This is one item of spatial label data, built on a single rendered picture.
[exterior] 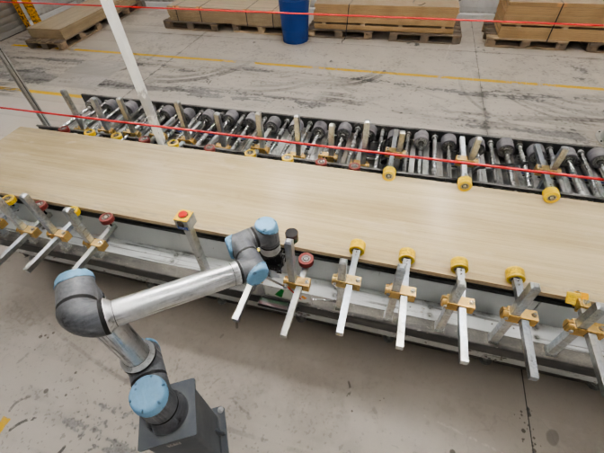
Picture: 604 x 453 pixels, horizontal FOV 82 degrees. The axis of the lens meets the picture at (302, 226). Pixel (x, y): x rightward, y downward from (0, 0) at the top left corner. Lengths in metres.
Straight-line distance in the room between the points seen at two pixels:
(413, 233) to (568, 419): 1.47
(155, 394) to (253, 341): 1.09
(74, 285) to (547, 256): 2.08
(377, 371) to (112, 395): 1.73
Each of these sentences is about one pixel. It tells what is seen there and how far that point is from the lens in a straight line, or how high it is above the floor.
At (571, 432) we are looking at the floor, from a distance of 2.81.
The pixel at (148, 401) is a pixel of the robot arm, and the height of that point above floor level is 0.87.
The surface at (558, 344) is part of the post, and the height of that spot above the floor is 0.81.
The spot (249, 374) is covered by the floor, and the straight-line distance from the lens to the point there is 2.54.
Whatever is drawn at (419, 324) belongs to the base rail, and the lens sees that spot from 1.92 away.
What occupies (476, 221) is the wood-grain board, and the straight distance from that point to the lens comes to 2.18.
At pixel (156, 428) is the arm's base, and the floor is 0.66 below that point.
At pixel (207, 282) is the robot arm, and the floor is 1.36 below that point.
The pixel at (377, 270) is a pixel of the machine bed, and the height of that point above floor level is 0.80.
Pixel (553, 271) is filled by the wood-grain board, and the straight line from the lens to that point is 2.11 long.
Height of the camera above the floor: 2.35
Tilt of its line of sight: 47 degrees down
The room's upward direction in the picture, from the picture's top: 3 degrees counter-clockwise
